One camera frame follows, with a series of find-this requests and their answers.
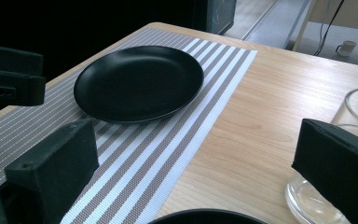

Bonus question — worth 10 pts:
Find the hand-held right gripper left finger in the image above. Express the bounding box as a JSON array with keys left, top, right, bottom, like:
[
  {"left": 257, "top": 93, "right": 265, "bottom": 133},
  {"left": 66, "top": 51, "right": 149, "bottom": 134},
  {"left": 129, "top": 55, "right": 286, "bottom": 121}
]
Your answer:
[{"left": 3, "top": 118, "right": 101, "bottom": 224}]

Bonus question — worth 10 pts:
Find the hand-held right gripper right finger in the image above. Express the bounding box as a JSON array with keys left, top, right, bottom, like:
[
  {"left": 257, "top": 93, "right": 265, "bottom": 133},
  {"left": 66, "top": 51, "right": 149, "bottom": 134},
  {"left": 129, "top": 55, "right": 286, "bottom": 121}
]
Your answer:
[{"left": 291, "top": 118, "right": 358, "bottom": 224}]

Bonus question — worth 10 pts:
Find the clear drinking glass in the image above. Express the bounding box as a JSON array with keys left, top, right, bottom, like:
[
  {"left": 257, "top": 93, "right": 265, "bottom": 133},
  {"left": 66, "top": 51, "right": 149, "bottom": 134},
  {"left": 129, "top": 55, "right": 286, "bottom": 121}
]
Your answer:
[{"left": 284, "top": 87, "right": 358, "bottom": 224}]

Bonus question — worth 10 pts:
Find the black round plate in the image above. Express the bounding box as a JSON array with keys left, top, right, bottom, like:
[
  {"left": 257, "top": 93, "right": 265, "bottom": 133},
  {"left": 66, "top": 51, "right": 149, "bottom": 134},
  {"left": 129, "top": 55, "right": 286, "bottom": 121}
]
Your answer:
[
  {"left": 148, "top": 208, "right": 269, "bottom": 224},
  {"left": 73, "top": 45, "right": 205, "bottom": 124}
]

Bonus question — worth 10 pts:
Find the striped woven placemat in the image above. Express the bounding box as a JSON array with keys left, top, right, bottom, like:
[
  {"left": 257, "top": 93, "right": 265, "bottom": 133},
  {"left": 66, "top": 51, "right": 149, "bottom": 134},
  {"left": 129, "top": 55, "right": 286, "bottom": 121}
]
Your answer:
[{"left": 0, "top": 27, "right": 259, "bottom": 224}]

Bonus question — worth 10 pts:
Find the white mug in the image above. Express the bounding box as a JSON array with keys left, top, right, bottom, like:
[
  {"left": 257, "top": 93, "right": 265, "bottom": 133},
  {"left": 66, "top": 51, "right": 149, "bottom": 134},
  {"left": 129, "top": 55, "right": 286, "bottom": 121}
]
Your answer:
[{"left": 335, "top": 40, "right": 357, "bottom": 58}]

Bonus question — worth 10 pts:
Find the beige wooden desk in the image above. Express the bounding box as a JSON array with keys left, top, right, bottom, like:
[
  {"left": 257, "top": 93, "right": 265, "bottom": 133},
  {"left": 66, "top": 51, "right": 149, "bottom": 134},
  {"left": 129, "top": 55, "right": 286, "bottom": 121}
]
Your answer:
[{"left": 292, "top": 0, "right": 358, "bottom": 52}]

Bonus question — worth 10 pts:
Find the dark cabinet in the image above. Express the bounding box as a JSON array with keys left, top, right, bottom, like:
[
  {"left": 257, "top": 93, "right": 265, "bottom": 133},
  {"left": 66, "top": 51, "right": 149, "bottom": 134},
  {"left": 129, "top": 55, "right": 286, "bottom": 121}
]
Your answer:
[{"left": 193, "top": 0, "right": 238, "bottom": 35}]

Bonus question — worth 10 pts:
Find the black floor cable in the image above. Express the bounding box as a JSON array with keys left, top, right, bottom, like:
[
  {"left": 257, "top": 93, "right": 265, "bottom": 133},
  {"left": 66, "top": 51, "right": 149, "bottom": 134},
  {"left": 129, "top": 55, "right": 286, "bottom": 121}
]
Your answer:
[{"left": 313, "top": 0, "right": 346, "bottom": 57}]

